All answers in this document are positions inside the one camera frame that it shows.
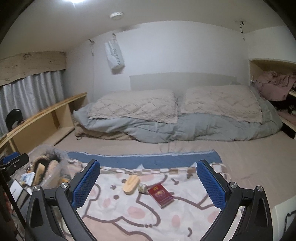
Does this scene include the red cigarette pack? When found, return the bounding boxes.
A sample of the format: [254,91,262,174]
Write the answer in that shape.
[148,184,174,208]

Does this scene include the beige quilted right pillow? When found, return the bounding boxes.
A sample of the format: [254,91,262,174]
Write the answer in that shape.
[181,85,263,123]

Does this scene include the fuzzy beige feathered bag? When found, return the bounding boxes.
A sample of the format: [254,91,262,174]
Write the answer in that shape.
[30,150,68,187]

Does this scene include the white hanging paper bag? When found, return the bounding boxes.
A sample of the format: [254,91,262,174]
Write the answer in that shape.
[104,39,125,70]

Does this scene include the patterned tape roll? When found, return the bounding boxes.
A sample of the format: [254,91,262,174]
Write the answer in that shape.
[137,183,147,193]

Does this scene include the pink clothes pile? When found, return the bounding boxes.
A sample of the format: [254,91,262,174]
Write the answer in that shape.
[254,71,295,101]

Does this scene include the oval wooden box in bag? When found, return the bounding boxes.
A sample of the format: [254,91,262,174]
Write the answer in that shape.
[33,163,45,185]

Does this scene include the paper curtain valance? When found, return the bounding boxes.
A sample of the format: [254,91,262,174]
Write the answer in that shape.
[0,51,66,86]

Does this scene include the beige quilted left pillow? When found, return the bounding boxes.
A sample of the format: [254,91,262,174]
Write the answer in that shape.
[88,89,178,123]

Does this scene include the clear plastic storage bin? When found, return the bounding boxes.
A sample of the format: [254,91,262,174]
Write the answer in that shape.
[13,145,81,194]

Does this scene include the white Chanel box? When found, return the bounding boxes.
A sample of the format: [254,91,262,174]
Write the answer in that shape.
[10,180,31,208]

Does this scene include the beige quilted pillow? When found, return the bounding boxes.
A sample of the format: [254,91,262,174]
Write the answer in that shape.
[181,85,263,123]
[88,89,178,123]

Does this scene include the blue white packet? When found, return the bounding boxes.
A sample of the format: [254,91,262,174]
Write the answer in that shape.
[20,172,35,186]

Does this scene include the cartoon patterned blanket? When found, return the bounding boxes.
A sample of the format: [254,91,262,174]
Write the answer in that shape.
[68,151,231,240]

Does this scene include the grey blue duvet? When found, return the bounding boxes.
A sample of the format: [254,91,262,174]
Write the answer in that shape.
[73,97,282,144]

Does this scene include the grey curtain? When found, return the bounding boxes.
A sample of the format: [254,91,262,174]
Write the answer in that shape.
[1,70,65,136]

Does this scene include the smoke detector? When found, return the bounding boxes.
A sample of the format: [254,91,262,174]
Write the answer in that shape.
[109,11,124,20]

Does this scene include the black cap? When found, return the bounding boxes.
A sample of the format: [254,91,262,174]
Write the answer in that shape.
[5,108,24,132]

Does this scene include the wooden bedside shelf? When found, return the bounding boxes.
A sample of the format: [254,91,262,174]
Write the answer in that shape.
[1,92,87,156]

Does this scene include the oval wooden box on blanket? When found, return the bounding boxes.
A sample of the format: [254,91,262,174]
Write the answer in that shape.
[122,175,140,195]

